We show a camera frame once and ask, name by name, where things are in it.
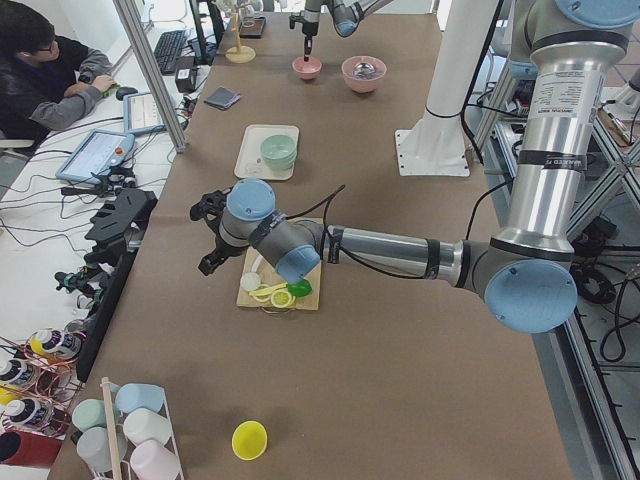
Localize small pink bowl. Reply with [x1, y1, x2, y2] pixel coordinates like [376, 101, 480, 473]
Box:
[291, 56, 323, 81]

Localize black power adapter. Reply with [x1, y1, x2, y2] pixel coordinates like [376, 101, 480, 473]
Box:
[174, 56, 198, 93]

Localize black keyboard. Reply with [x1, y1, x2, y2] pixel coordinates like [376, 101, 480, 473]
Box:
[153, 30, 187, 75]

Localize blue teach pendant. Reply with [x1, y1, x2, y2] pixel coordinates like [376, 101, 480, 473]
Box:
[123, 92, 165, 135]
[56, 130, 135, 184]

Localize aluminium frame post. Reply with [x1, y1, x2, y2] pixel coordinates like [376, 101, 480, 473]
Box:
[113, 0, 187, 154]

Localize pink cup on rack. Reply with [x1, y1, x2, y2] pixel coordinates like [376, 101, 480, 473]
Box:
[130, 439, 180, 480]

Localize seated person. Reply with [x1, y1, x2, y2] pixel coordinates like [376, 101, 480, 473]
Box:
[1, 1, 115, 145]

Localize white rabbit tray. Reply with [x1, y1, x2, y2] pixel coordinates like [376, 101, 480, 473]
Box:
[234, 124, 299, 181]

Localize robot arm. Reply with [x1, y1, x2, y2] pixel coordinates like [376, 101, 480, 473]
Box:
[289, 0, 392, 62]
[190, 1, 639, 333]

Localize blue cup on rack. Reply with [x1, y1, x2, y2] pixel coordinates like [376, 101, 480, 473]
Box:
[115, 383, 165, 414]

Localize white cup on rack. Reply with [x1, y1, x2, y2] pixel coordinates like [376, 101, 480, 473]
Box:
[123, 408, 172, 446]

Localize yellow paint bottle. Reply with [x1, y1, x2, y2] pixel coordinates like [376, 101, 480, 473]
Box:
[29, 329, 83, 361]

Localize black tool stand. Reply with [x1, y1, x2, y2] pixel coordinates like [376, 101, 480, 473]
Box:
[76, 188, 158, 383]

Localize grey folded cloth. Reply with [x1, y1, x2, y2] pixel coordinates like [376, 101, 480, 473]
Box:
[204, 86, 242, 110]

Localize stacked green bowls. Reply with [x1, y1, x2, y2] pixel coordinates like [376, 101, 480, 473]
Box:
[260, 134, 297, 171]

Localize green cup on rack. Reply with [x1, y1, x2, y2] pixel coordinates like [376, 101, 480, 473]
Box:
[71, 399, 107, 432]

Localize wooden mug tree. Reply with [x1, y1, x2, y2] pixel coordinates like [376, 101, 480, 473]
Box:
[213, 1, 256, 64]

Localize wooden cup rack post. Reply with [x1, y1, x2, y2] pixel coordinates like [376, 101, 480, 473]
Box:
[100, 377, 122, 480]

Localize large pink ice bowl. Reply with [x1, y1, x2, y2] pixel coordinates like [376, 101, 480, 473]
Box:
[341, 55, 387, 93]

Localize yellow plastic knife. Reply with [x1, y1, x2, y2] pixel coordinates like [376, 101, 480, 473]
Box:
[248, 283, 287, 303]

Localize white ceramic spoon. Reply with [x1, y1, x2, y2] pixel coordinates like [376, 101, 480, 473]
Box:
[249, 254, 264, 275]

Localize green lime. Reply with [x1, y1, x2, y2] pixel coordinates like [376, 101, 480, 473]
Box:
[286, 279, 313, 298]

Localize lemon slice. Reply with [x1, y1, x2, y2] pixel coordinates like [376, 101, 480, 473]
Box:
[270, 288, 295, 309]

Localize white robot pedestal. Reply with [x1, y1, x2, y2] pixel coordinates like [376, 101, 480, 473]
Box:
[396, 0, 500, 177]

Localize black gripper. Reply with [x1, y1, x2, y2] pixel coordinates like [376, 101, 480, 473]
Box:
[289, 11, 320, 61]
[189, 188, 246, 275]

